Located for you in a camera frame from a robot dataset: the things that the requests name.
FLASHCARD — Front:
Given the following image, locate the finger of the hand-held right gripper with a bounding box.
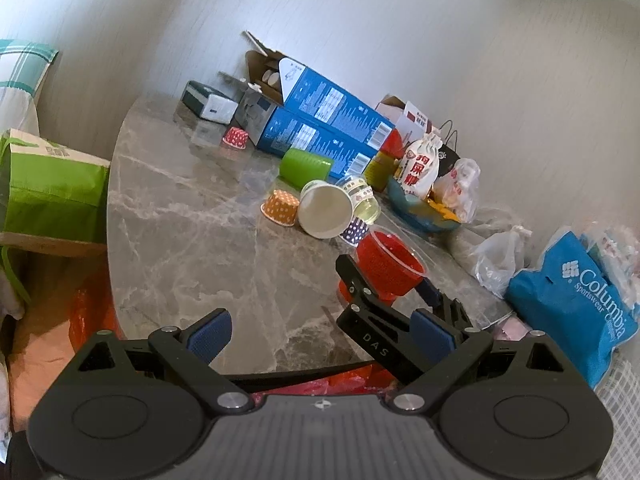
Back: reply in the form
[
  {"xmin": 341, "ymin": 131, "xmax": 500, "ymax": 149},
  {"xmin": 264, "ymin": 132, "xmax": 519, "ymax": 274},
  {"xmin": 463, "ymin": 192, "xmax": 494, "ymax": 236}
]
[
  {"xmin": 335, "ymin": 254, "xmax": 427, "ymax": 386},
  {"xmin": 418, "ymin": 280, "xmax": 474, "ymax": 342}
]

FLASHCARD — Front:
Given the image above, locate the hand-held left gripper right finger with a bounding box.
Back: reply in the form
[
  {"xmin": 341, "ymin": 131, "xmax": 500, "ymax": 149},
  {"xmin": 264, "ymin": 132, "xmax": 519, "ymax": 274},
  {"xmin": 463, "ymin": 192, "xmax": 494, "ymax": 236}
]
[{"xmin": 392, "ymin": 310, "xmax": 566, "ymax": 414}]

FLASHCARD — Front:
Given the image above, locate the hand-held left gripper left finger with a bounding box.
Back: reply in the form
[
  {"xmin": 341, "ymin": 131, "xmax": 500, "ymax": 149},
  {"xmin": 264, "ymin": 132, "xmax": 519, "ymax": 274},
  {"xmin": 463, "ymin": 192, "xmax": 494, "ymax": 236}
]
[{"xmin": 75, "ymin": 308, "xmax": 254, "ymax": 414}]

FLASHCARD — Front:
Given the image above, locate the red plastic cup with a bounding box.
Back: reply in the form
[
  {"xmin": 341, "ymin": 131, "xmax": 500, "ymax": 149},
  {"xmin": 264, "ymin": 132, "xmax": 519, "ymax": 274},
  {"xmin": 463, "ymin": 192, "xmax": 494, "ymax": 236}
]
[{"xmin": 339, "ymin": 227, "xmax": 429, "ymax": 307}]

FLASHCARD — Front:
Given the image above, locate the purple polka dot cup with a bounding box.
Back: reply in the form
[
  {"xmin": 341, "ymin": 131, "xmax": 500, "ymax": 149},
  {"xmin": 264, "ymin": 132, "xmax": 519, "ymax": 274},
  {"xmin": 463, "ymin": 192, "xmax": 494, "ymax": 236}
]
[{"xmin": 340, "ymin": 215, "xmax": 374, "ymax": 247}]

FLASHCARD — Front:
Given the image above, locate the clear printed plastic cup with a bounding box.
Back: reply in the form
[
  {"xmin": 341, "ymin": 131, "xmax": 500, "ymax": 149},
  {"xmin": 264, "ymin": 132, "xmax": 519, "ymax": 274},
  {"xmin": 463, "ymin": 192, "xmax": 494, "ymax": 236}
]
[{"xmin": 334, "ymin": 175, "xmax": 382, "ymax": 227}]

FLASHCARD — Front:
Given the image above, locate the large white paper cup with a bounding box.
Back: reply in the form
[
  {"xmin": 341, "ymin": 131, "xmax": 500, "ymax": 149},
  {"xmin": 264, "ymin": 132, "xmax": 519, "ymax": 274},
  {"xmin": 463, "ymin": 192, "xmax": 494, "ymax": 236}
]
[{"xmin": 297, "ymin": 180, "xmax": 354, "ymax": 239}]

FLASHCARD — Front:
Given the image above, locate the orange polka dot cup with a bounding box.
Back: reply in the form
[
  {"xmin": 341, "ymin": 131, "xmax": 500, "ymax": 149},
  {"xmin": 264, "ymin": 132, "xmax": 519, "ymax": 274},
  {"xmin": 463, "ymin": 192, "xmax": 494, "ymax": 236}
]
[{"xmin": 261, "ymin": 189, "xmax": 301, "ymax": 228}]

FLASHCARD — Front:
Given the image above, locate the green plastic cup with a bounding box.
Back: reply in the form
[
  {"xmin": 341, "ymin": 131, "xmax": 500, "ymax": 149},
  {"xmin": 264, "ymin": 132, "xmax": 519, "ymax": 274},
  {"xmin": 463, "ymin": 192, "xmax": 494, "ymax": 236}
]
[{"xmin": 279, "ymin": 147, "xmax": 335, "ymax": 186}]

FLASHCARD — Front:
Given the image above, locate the red polka dot cup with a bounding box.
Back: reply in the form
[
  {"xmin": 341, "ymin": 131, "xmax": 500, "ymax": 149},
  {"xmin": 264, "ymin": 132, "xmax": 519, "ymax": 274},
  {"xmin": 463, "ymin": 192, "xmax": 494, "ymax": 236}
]
[{"xmin": 222, "ymin": 127, "xmax": 249, "ymax": 151}]

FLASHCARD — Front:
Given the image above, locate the clear plastic bag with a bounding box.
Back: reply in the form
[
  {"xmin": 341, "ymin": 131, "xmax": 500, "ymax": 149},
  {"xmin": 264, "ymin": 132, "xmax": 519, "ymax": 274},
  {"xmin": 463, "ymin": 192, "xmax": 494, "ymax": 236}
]
[{"xmin": 472, "ymin": 225, "xmax": 534, "ymax": 301}]

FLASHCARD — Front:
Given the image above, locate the pink packet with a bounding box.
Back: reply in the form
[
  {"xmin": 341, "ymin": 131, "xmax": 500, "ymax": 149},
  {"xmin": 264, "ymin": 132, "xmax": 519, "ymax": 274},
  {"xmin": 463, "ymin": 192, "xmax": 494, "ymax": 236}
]
[{"xmin": 492, "ymin": 316, "xmax": 532, "ymax": 342}]

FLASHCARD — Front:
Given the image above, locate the blue bowl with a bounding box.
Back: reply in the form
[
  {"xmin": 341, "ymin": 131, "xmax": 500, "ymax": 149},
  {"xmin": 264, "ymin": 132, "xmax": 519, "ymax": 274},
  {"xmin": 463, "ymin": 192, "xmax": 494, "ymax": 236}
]
[{"xmin": 387, "ymin": 175, "xmax": 464, "ymax": 234}]

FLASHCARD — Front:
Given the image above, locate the white red plastic bag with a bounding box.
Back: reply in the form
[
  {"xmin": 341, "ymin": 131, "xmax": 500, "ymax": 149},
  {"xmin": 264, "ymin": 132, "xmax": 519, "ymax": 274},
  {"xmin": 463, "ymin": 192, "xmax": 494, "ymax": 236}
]
[{"xmin": 432, "ymin": 157, "xmax": 482, "ymax": 224}]

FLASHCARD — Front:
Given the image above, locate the orange plastic bag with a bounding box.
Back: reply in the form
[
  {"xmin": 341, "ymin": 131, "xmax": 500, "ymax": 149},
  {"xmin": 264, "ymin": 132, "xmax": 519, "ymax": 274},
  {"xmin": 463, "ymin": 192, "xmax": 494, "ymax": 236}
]
[{"xmin": 69, "ymin": 260, "xmax": 122, "ymax": 361}]

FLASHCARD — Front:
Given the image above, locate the white snack bag red print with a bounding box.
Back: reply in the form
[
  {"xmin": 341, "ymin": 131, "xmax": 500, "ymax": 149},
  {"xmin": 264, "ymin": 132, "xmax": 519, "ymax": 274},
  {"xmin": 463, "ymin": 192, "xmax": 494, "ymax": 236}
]
[{"xmin": 397, "ymin": 132, "xmax": 444, "ymax": 201}]

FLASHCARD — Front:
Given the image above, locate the yellow green bottle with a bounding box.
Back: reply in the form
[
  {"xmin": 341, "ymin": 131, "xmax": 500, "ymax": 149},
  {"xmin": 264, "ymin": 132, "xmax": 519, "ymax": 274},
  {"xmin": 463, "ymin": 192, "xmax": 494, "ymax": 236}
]
[{"xmin": 362, "ymin": 150, "xmax": 401, "ymax": 194}]

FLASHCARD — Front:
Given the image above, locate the black paper bag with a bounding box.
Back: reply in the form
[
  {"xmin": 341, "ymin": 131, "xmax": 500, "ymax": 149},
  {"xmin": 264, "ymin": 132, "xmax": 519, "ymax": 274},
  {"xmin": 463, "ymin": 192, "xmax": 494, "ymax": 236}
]
[{"xmin": 431, "ymin": 120, "xmax": 464, "ymax": 181}]

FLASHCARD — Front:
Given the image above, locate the red container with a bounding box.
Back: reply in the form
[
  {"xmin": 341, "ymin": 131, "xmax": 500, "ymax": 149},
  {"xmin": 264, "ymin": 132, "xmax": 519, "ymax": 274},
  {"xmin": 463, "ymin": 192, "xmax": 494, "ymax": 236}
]
[{"xmin": 381, "ymin": 127, "xmax": 407, "ymax": 159}]

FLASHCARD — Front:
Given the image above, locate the white red card box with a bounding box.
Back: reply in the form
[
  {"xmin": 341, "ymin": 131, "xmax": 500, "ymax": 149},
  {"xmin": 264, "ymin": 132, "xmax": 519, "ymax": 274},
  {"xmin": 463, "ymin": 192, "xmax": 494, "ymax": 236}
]
[{"xmin": 375, "ymin": 94, "xmax": 437, "ymax": 137}]

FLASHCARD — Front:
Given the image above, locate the crinkled printed plastic bag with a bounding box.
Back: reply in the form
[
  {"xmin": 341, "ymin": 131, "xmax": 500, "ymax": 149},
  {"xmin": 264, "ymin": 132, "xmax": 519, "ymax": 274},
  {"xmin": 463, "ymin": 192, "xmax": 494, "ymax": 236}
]
[{"xmin": 582, "ymin": 220, "xmax": 640, "ymax": 311}]

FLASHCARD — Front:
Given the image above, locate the long blue carton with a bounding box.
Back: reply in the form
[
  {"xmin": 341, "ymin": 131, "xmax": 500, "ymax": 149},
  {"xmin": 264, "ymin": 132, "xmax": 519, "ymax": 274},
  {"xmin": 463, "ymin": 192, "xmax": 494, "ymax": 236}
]
[
  {"xmin": 278, "ymin": 57, "xmax": 397, "ymax": 154},
  {"xmin": 256, "ymin": 107, "xmax": 374, "ymax": 177}
]

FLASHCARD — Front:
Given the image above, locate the white mesh mat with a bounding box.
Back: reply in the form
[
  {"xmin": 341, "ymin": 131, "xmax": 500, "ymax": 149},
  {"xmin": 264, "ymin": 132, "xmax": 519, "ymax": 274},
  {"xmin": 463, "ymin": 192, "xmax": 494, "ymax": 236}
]
[{"xmin": 592, "ymin": 345, "xmax": 640, "ymax": 480}]

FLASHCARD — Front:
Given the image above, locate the green paper bag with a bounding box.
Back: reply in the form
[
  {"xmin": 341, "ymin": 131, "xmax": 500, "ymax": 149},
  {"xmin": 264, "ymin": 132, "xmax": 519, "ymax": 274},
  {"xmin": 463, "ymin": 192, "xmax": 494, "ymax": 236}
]
[{"xmin": 0, "ymin": 129, "xmax": 111, "ymax": 257}]

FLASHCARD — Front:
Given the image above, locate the dark green white box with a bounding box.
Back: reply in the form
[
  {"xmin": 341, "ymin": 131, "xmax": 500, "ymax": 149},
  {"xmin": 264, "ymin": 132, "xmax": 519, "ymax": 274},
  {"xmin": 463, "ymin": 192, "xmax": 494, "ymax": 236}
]
[{"xmin": 180, "ymin": 81, "xmax": 239, "ymax": 124}]

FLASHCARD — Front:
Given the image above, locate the open brown cardboard box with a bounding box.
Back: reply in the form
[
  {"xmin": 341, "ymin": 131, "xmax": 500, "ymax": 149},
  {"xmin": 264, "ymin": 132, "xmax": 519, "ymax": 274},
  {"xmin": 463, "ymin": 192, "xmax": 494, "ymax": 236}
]
[{"xmin": 242, "ymin": 30, "xmax": 292, "ymax": 107}]

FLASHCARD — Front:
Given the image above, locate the plaid cloth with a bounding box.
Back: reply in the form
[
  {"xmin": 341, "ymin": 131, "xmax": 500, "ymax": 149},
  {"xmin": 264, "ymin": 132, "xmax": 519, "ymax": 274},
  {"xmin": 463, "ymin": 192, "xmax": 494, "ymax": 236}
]
[{"xmin": 0, "ymin": 39, "xmax": 60, "ymax": 137}]

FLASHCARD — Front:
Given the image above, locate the blue drawstring bag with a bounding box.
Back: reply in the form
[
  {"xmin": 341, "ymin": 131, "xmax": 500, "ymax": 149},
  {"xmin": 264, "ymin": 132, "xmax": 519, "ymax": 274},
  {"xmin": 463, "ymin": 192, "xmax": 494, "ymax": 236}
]
[{"xmin": 505, "ymin": 232, "xmax": 639, "ymax": 391}]

